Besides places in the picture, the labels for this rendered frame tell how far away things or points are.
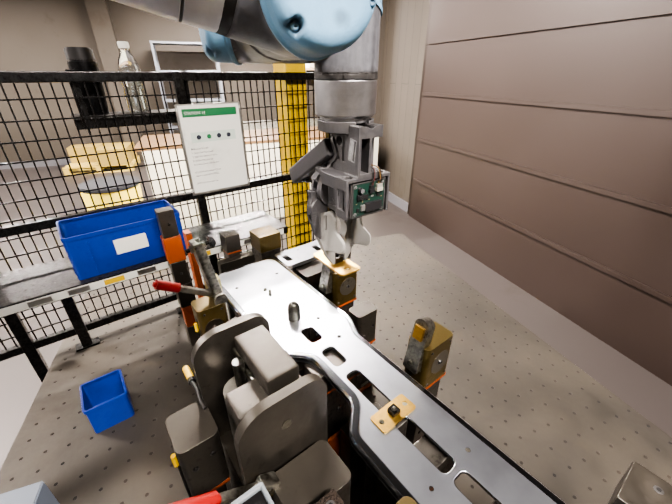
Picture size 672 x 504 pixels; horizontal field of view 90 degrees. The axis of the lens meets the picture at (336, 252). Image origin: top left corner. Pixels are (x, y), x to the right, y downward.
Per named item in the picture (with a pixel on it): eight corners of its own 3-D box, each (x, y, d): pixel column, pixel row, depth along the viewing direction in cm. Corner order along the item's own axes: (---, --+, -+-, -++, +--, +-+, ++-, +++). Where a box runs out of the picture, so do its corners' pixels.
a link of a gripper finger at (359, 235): (361, 272, 50) (360, 216, 45) (338, 256, 54) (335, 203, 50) (377, 265, 52) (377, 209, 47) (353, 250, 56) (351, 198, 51)
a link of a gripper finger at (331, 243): (335, 281, 48) (339, 220, 44) (313, 264, 52) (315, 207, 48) (352, 275, 49) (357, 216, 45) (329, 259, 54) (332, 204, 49)
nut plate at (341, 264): (361, 269, 52) (361, 262, 51) (342, 277, 50) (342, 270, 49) (330, 249, 58) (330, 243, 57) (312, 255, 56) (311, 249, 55)
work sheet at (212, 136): (250, 185, 135) (239, 101, 121) (193, 196, 123) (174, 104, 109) (248, 183, 137) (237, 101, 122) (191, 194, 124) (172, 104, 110)
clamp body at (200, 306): (245, 401, 98) (226, 302, 81) (212, 420, 92) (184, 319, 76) (236, 386, 102) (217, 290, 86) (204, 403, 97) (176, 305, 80)
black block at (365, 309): (380, 380, 104) (387, 304, 90) (356, 397, 99) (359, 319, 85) (368, 370, 108) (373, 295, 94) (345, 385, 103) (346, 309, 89)
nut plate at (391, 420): (401, 394, 64) (401, 389, 63) (416, 407, 61) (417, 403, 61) (369, 419, 59) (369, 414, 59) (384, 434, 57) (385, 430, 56)
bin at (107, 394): (136, 415, 93) (127, 393, 89) (94, 436, 88) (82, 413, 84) (129, 389, 101) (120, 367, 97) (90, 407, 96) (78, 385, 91)
